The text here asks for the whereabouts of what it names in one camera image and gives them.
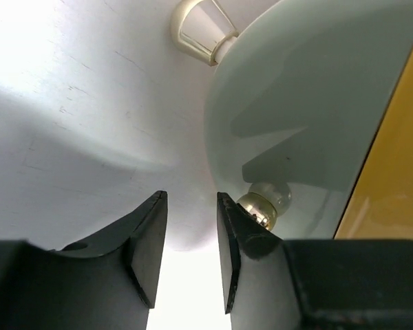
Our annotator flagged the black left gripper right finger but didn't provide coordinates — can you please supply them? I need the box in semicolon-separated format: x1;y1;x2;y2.
217;192;413;329

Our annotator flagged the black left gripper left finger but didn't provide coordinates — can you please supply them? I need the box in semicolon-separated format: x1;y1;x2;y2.
0;191;168;329

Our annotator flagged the yellow bottom drawer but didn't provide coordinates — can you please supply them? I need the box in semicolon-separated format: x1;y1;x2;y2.
335;50;413;239

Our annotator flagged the pale green bottom tray drawer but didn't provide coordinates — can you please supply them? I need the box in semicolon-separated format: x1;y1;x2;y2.
202;0;413;240

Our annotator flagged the cream semicircular drawer box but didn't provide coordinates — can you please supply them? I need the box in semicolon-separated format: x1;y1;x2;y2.
170;0;413;241

